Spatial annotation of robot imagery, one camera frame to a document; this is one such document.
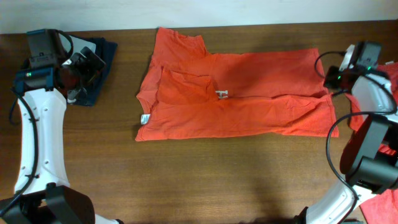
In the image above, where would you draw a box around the red printed soccer t-shirt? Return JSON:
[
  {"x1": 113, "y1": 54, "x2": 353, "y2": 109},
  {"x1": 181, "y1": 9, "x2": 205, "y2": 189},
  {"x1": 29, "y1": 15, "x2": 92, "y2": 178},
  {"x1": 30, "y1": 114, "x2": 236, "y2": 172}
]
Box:
[{"x1": 136, "y1": 28, "x2": 339, "y2": 141}]

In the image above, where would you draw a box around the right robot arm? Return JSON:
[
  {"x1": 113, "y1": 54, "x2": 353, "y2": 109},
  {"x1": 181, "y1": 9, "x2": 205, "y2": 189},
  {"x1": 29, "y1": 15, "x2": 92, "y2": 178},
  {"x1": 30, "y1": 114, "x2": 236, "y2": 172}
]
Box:
[{"x1": 292, "y1": 40, "x2": 397, "y2": 224}]

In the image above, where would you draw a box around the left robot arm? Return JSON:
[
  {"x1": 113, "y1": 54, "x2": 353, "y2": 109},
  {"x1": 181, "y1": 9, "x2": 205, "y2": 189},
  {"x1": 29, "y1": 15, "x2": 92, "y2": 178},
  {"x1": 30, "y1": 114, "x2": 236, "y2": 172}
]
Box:
[{"x1": 1, "y1": 29, "x2": 118, "y2": 224}]

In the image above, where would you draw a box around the folded light grey garment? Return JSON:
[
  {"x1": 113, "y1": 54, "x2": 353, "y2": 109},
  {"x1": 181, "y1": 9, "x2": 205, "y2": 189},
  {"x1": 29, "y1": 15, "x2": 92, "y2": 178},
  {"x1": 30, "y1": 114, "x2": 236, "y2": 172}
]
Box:
[{"x1": 58, "y1": 34, "x2": 96, "y2": 58}]

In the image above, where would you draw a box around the folded dark navy garment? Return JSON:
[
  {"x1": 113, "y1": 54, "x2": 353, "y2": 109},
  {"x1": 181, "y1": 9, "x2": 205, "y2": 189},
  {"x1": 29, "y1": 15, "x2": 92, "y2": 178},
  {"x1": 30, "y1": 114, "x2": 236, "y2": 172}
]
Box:
[{"x1": 68, "y1": 37, "x2": 118, "y2": 106}]

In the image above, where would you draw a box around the red garment at right edge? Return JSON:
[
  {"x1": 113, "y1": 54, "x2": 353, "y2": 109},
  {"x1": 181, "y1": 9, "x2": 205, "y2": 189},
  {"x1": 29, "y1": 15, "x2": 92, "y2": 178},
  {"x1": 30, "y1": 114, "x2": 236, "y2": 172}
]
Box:
[{"x1": 345, "y1": 62, "x2": 397, "y2": 224}]

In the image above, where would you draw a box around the right black camera cable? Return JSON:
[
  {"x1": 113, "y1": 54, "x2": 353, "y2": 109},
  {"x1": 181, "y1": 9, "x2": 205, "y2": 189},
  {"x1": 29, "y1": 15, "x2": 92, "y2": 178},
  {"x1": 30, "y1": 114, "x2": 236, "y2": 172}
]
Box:
[{"x1": 313, "y1": 51, "x2": 398, "y2": 224}]

